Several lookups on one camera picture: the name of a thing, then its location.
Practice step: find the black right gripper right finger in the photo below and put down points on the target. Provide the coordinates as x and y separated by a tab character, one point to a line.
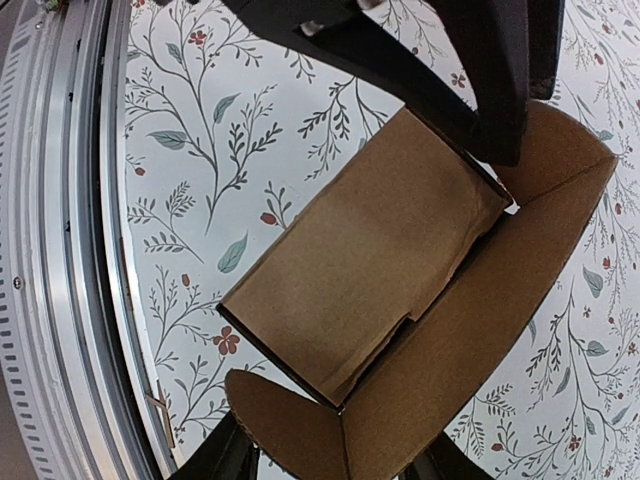
443	460

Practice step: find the floral patterned table mat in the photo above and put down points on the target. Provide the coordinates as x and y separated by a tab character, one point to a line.
228	137

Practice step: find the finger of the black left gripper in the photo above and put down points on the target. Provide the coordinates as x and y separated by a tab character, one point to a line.
510	52
341	35

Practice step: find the aluminium front rail base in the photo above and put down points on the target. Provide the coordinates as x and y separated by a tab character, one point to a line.
73	363

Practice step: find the brown cardboard box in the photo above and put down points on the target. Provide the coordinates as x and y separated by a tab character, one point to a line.
398	290

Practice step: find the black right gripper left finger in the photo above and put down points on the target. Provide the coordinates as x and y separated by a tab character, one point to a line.
226	454

